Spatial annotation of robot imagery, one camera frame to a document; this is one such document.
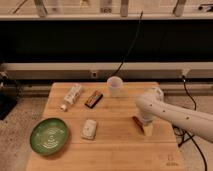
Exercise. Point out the dark chocolate bar wrapper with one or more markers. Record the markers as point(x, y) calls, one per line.
point(94, 99)

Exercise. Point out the pale yellow gripper block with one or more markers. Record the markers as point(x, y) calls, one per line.
point(148, 129)

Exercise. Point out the white plastic bottle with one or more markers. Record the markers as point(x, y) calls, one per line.
point(71, 97)

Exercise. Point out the translucent plastic cup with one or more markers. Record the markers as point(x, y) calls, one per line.
point(114, 85)

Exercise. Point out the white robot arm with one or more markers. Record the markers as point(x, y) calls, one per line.
point(151, 103)

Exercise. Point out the black equipment at left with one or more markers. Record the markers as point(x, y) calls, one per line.
point(7, 103)

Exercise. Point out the green ceramic plate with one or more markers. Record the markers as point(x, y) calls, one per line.
point(49, 136)

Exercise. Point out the white soap bar box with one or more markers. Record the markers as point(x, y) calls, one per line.
point(89, 129)

